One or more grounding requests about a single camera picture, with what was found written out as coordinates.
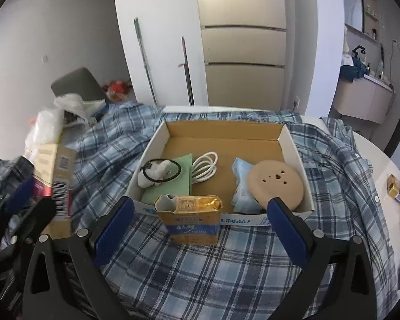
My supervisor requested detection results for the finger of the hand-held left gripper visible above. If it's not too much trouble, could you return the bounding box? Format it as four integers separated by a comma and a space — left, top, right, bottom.
3, 197, 57, 245
0, 175, 36, 241

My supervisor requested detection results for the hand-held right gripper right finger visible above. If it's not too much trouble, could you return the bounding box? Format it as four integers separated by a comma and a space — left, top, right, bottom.
267, 197, 377, 320

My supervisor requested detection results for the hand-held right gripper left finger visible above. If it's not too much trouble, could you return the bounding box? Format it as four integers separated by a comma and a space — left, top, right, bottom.
22, 197, 136, 320

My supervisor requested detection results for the red and cream carton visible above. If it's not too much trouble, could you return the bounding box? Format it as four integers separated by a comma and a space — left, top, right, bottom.
33, 143, 78, 218

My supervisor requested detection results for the beige round disc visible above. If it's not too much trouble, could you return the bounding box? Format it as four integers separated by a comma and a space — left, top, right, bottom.
247, 161, 305, 213

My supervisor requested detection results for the light blue tissue packet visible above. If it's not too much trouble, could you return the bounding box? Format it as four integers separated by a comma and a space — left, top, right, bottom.
231, 157, 268, 214

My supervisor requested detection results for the gold cigarette pack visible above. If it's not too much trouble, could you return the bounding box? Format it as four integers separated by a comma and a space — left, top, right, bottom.
153, 194, 223, 246

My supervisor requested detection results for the green pad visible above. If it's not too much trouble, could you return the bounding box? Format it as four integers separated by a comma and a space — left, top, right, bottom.
141, 153, 194, 205

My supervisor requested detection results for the white cable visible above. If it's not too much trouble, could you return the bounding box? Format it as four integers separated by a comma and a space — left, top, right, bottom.
191, 151, 219, 184

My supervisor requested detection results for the white cardboard box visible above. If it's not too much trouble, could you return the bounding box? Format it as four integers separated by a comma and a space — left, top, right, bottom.
125, 105, 316, 228

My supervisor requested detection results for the white soft toy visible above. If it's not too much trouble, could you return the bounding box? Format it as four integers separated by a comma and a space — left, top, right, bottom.
138, 160, 174, 188

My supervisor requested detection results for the crumpled white plastic bag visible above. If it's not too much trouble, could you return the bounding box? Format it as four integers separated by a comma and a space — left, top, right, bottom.
24, 107, 66, 158

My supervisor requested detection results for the blue plaid shirt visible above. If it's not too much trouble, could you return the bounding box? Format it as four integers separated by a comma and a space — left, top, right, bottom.
0, 100, 398, 320

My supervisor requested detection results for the small gold box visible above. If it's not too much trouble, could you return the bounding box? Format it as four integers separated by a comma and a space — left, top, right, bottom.
386, 174, 400, 206

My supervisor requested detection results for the dark grey chair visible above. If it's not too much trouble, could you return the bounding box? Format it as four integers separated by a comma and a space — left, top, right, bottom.
51, 67, 109, 102

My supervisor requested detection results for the orange bag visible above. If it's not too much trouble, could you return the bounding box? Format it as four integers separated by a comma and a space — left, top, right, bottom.
105, 80, 133, 102

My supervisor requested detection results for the white vanity cabinet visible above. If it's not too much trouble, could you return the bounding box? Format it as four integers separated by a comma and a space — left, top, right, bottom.
331, 73, 396, 125

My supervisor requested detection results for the grey pole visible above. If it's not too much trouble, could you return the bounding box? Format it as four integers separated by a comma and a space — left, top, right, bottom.
134, 17, 158, 106

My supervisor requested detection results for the blue cloth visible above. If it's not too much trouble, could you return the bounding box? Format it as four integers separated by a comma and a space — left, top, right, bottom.
340, 56, 369, 83

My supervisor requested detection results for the beige refrigerator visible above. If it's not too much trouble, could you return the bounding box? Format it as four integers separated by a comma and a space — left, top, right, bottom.
195, 0, 288, 108

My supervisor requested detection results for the black hair tie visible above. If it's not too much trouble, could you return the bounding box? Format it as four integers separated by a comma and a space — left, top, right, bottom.
143, 158, 181, 185

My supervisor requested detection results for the wall mirror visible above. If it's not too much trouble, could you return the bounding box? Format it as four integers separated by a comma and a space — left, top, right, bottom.
344, 0, 365, 29

